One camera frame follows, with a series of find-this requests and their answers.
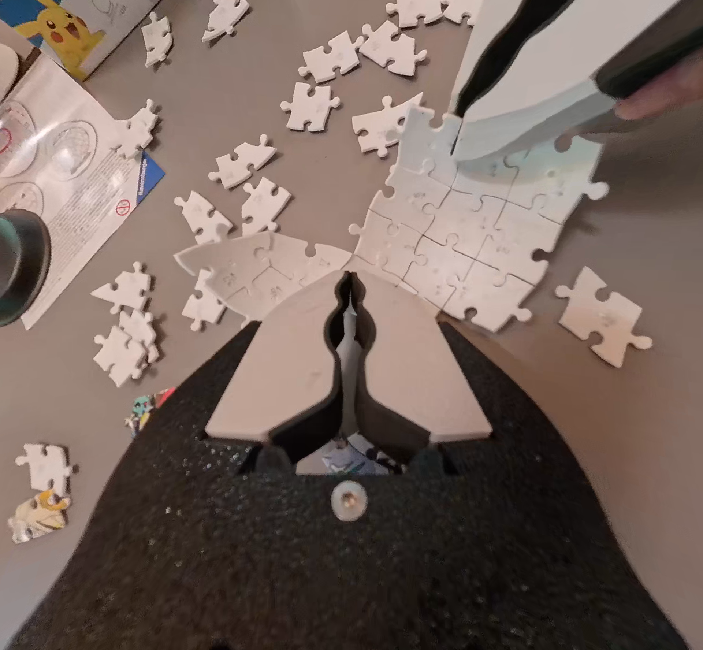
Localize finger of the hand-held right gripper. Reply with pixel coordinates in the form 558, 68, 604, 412
451, 0, 703, 163
447, 0, 583, 118

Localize blue cardboard puzzle box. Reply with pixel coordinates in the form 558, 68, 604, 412
0, 0, 212, 82

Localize red and teal puzzle piece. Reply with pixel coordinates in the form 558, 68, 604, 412
125, 389, 176, 438

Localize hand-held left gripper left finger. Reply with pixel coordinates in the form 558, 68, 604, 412
203, 270, 353, 450

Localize yellow and white puzzle piece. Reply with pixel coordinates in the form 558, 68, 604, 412
7, 491, 71, 545

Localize white puzzle pieces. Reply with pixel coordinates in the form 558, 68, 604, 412
15, 0, 654, 497

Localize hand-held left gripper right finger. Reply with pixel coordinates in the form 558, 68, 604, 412
350, 270, 494, 447

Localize black round display stand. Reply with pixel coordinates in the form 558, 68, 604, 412
0, 209, 52, 328

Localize assembled curved puzzle section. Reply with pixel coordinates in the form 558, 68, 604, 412
349, 103, 610, 333

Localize person's right hand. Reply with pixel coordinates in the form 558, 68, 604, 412
614, 65, 703, 122

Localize printed instruction leaflet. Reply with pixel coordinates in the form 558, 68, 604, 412
0, 51, 167, 330

